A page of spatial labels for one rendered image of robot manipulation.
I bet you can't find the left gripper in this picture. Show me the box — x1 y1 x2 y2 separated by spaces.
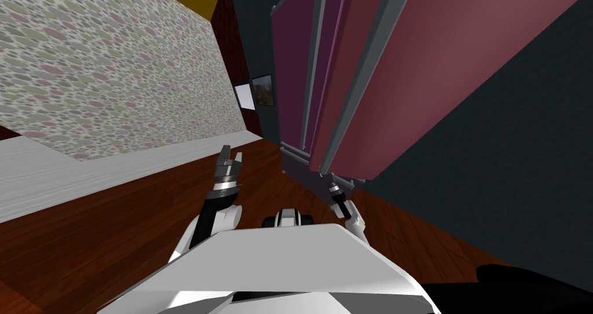
214 144 244 182

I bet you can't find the white framed picture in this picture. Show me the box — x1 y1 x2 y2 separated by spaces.
233 82 257 111

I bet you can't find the dark framed picture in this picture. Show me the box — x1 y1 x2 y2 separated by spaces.
250 74 276 108

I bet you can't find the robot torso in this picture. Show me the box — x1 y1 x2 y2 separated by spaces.
97 207 441 314

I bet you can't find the dark purple cupboard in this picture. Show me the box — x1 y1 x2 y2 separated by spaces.
270 0 368 205

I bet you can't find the maroon cupboard door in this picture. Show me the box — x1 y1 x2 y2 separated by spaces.
309 0 593 181

